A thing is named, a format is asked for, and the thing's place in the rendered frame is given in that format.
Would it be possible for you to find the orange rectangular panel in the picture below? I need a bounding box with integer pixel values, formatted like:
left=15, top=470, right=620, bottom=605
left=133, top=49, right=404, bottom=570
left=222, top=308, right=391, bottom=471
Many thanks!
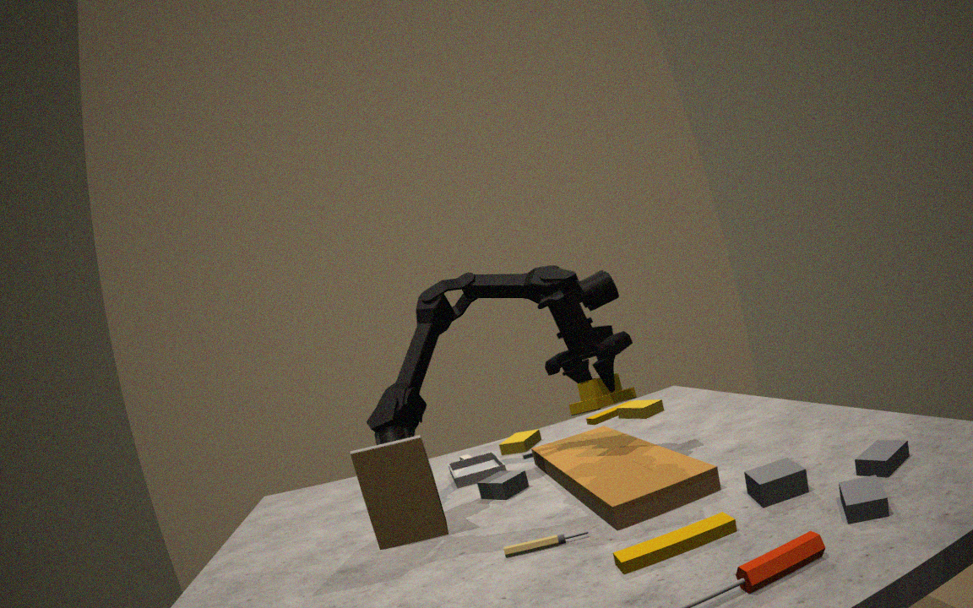
left=531, top=426, right=721, bottom=530

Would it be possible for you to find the white open rectangular tray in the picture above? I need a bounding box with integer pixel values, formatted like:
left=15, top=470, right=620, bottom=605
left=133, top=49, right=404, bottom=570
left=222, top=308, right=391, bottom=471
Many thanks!
left=448, top=452, right=506, bottom=489

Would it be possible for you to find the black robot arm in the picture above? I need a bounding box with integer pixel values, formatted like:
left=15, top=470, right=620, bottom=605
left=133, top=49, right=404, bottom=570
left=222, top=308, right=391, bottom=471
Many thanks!
left=367, top=265, right=619, bottom=445

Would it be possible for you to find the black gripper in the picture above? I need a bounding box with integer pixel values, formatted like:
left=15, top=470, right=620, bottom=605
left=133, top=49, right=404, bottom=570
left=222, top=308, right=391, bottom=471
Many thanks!
left=545, top=315, right=633, bottom=393

